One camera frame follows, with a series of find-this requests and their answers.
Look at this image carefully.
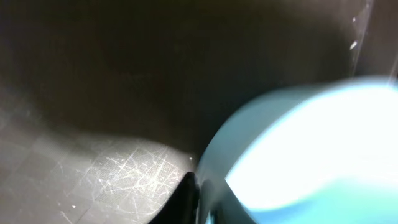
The dark brown serving tray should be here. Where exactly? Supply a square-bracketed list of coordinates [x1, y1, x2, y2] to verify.
[1, 0, 397, 223]

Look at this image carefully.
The light blue bowl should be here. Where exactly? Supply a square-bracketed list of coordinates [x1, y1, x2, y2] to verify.
[195, 76, 397, 223]

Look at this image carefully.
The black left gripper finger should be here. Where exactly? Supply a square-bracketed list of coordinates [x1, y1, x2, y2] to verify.
[149, 172, 199, 224]

